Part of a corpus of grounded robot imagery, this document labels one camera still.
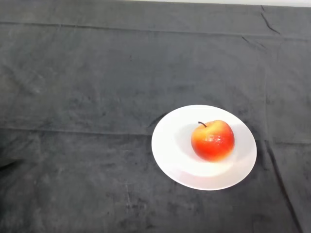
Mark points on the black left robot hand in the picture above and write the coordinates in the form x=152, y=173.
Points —
x=6, y=165

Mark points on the red yellow apple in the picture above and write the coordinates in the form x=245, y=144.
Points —
x=212, y=142

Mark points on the white round plate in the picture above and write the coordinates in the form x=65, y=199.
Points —
x=175, y=150

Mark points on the black cloth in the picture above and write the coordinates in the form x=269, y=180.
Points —
x=121, y=85

